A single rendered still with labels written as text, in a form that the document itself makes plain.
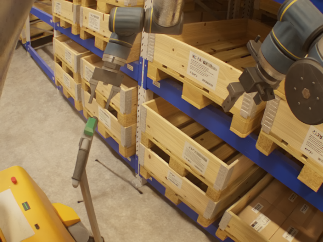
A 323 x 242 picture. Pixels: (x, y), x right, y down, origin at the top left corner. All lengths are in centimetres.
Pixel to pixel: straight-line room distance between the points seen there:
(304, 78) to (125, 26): 76
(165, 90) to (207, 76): 46
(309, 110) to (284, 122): 92
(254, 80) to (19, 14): 58
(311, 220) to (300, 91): 192
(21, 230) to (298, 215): 194
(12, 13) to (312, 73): 38
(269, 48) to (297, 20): 12
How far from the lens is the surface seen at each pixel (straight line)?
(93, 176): 285
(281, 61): 66
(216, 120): 169
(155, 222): 250
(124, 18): 104
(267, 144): 145
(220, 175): 174
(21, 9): 24
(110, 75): 121
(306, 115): 44
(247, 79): 72
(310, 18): 61
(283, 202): 228
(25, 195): 161
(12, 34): 23
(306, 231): 220
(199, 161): 182
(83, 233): 192
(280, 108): 133
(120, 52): 118
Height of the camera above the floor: 209
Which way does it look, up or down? 35 degrees down
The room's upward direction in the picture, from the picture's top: 5 degrees clockwise
